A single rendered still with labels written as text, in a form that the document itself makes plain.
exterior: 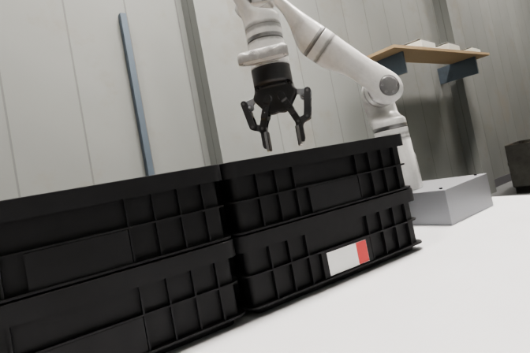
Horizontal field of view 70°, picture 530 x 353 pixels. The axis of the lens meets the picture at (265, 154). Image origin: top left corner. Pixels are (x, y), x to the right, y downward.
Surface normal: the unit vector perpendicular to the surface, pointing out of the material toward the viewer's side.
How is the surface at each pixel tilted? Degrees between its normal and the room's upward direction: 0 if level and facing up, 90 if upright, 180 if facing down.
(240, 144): 90
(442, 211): 90
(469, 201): 90
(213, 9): 90
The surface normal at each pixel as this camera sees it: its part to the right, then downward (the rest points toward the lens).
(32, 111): 0.59, -0.14
